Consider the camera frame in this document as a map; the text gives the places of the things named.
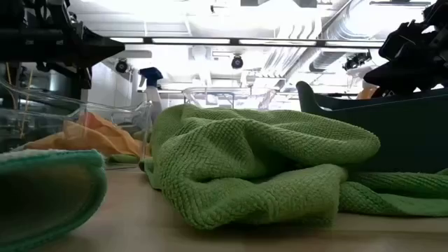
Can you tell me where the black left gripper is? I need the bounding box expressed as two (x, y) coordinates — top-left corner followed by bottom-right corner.
(0, 0), (126, 101)

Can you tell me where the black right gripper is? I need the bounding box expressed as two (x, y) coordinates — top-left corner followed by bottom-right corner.
(363, 0), (448, 95)

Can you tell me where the dark teal plastic basket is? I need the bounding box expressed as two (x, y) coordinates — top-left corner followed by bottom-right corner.
(295, 80), (448, 173)

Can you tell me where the orange microfiber towel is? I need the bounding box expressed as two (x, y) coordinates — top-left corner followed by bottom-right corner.
(24, 111), (152, 158)

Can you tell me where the pale green microfiber towel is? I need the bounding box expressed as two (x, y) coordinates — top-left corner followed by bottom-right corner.
(0, 148), (109, 252)

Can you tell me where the bright green microfiber towel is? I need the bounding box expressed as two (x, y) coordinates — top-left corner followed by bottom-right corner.
(139, 104), (448, 231)

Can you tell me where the black ceiling fixture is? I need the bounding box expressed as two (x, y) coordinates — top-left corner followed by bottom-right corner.
(342, 51), (372, 71)

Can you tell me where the blue trigger spray bottle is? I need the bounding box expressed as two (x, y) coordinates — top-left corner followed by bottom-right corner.
(138, 66), (165, 122)

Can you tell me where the clear curved plastic basket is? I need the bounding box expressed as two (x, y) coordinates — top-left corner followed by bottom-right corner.
(0, 78), (155, 162)

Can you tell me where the silver ventilation duct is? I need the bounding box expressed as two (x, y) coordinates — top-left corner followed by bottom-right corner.
(307, 20), (386, 73)

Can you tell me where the black metal rig frame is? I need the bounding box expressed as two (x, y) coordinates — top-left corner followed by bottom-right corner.
(108, 36), (386, 49)

